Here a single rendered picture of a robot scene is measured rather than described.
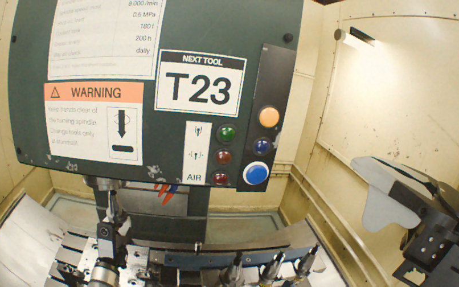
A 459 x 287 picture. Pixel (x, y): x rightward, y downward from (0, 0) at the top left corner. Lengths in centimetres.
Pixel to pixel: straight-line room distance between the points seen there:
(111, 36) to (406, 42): 99
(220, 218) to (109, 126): 148
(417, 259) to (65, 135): 42
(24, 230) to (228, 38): 149
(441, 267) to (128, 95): 36
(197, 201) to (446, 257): 112
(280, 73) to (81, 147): 27
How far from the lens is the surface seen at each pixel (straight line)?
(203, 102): 24
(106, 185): 49
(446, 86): 87
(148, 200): 114
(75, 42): 28
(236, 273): 54
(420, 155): 88
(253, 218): 175
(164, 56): 24
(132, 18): 25
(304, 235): 138
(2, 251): 147
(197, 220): 124
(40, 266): 140
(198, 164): 27
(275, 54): 25
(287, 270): 64
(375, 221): 20
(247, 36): 25
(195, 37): 24
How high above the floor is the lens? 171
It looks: 21 degrees down
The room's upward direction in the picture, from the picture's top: 9 degrees clockwise
